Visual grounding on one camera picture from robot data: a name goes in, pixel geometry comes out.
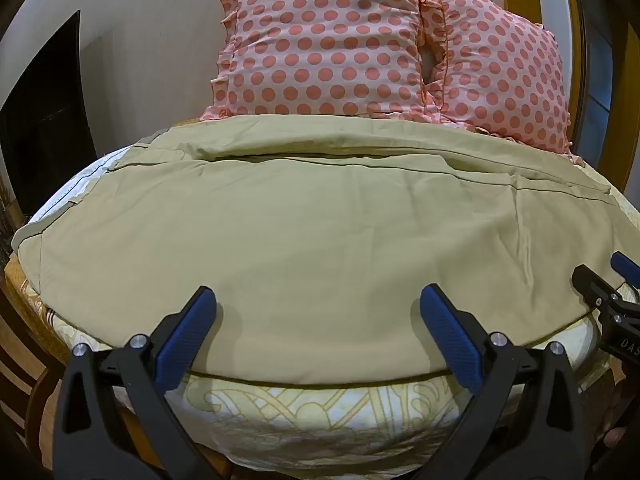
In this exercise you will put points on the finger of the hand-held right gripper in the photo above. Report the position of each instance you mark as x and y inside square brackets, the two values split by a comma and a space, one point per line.
[597, 287]
[626, 263]

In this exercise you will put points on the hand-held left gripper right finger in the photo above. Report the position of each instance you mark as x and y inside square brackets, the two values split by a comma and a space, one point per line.
[447, 332]

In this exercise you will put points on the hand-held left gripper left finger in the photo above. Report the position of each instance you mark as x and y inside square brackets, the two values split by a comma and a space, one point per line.
[184, 330]

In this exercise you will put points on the khaki pants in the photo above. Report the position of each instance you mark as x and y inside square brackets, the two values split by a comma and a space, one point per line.
[310, 240]

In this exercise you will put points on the person's right hand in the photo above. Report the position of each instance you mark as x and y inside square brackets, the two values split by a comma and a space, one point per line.
[617, 422]

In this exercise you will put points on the yellow patterned bed sheet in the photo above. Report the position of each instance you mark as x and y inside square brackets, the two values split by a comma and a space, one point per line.
[320, 410]

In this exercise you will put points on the pink polka dot pillow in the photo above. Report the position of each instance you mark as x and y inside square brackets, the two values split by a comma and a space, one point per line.
[325, 50]
[505, 80]

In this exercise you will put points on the dark wooden cabinet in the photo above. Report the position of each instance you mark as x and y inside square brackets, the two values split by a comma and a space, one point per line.
[45, 125]

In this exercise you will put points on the wooden door frame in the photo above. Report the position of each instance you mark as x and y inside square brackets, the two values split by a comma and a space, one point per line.
[555, 60]

